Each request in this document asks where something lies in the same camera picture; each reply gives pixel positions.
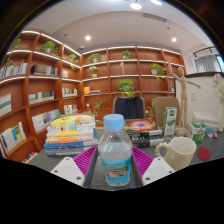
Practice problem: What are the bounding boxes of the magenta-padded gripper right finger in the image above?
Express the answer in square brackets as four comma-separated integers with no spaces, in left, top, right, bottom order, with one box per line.
[130,145,176,188]

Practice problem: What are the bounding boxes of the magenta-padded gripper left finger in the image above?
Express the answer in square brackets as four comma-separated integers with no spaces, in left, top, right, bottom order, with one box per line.
[49,145,101,189]

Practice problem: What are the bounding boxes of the clear blue-capped water bottle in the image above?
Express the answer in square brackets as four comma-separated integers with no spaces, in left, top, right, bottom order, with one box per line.
[98,113,134,187]

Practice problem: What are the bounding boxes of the cream ceramic mug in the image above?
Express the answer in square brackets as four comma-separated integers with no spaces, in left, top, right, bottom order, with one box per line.
[154,136,198,172]

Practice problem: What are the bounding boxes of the colourful book stack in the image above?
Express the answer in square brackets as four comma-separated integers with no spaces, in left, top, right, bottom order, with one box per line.
[44,113,100,157]

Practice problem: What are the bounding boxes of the book stack with nebula cover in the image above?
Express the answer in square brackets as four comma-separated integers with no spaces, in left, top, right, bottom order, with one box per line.
[123,118,165,148]

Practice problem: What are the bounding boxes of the flat round red coaster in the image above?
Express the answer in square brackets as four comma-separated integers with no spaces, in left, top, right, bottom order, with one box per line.
[197,147,212,162]

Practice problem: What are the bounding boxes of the green and white drink carton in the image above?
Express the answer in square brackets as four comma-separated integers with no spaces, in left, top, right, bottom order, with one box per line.
[162,106,178,137]

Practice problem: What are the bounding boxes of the green tissue box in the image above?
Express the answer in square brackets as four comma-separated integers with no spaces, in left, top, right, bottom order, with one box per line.
[185,121,208,144]

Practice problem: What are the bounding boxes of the brown chair back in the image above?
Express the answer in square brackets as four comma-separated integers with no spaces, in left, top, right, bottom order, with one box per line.
[153,96,182,128]

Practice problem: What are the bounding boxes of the dark office chair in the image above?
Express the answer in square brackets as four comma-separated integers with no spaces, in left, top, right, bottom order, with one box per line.
[111,95,147,121]

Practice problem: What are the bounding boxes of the white tissue pack stack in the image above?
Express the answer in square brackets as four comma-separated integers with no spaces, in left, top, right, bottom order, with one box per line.
[191,111,220,132]

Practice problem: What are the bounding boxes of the wooden artist mannequin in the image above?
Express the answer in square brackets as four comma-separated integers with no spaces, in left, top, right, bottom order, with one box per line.
[166,59,202,137]

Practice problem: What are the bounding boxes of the wooden shelf unit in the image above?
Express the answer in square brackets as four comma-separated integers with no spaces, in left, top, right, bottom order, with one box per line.
[0,29,186,164]

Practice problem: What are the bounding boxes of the white partition panel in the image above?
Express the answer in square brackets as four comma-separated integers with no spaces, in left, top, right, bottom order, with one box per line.
[174,71,224,134]

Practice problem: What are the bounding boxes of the white vase with flowers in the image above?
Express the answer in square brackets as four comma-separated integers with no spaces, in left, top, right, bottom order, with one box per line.
[211,73,224,133]

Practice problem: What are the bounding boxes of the window with grey curtain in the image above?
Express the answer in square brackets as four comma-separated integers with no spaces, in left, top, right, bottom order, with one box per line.
[193,46,224,74]

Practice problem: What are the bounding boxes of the round ceiling lights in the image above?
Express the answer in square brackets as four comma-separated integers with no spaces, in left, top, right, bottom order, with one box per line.
[84,0,178,43]

